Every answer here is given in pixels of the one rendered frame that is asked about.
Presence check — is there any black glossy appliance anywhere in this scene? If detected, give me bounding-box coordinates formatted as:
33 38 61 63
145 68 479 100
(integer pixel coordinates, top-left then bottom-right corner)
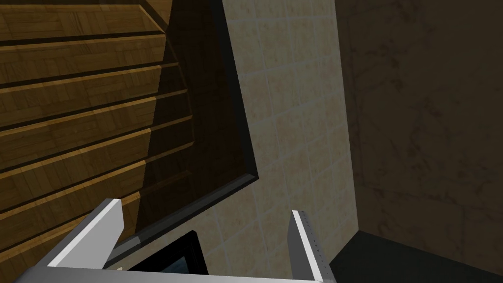
128 230 209 275

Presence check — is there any dark-framed window with wooden blinds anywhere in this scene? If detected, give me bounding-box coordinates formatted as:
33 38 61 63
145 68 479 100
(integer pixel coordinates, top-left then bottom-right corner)
0 0 260 272

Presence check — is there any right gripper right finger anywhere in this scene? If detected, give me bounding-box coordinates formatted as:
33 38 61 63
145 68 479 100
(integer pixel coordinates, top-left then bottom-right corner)
287 210 336 283

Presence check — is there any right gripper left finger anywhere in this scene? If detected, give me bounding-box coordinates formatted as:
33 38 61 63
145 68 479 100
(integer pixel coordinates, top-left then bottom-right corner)
47 198 125 270

